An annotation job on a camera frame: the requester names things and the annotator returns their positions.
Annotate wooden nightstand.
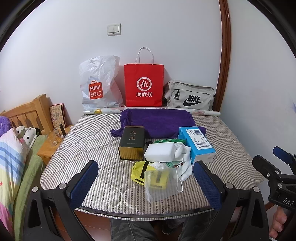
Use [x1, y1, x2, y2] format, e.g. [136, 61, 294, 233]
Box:
[37, 131, 63, 165]

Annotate white socks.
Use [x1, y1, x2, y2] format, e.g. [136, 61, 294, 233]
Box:
[174, 142, 193, 193]

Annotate patterned notebook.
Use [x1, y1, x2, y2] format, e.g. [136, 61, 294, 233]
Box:
[50, 103, 67, 129]

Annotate white tissue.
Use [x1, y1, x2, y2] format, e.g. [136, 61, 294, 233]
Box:
[150, 162, 166, 170]

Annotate rolled printed paper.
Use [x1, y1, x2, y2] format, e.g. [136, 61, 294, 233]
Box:
[83, 106, 221, 116]

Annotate purple plush toy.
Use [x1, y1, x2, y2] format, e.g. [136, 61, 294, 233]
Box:
[0, 116, 12, 137]

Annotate wooden headboard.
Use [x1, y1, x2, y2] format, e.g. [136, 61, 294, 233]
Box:
[1, 94, 53, 135]

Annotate green wet wipes pack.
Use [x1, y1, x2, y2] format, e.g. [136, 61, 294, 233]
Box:
[153, 138, 186, 145]

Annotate grey Nike pouch bag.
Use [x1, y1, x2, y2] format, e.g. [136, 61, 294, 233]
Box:
[164, 80, 215, 110]

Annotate spotted plush toy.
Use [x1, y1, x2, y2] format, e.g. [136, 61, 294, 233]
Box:
[16, 126, 39, 152]

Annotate white mesh drawstring pouch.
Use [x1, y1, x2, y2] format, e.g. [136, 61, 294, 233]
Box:
[144, 168, 184, 203]

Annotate brown wooden door frame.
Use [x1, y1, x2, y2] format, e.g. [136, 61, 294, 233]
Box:
[213, 0, 231, 111]

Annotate white Miniso plastic bag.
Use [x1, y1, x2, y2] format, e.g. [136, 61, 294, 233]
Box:
[79, 55, 123, 111]

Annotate green bed sheet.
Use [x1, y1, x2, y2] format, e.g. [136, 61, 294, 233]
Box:
[13, 135, 47, 240]

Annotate yellow Adidas mini bag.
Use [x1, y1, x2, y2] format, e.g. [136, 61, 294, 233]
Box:
[131, 161, 170, 190]

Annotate striped quilted mattress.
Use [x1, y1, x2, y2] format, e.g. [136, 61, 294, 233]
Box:
[40, 112, 265, 215]

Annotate purple towel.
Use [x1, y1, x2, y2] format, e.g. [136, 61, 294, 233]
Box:
[110, 110, 197, 138]

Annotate colourful striped blanket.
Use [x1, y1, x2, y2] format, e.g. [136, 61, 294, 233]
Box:
[0, 128, 27, 234]

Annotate red paper shopping bag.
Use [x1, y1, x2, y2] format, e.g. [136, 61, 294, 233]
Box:
[124, 47, 165, 107]

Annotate white wall switch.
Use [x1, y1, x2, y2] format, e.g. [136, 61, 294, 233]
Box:
[107, 24, 121, 36]

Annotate blue white tissue box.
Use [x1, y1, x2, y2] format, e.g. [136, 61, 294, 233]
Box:
[178, 126, 216, 165]

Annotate white sponge block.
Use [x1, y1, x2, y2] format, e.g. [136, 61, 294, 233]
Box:
[144, 142, 176, 162]

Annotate person right hand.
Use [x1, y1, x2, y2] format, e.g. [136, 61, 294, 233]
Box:
[269, 206, 287, 240]

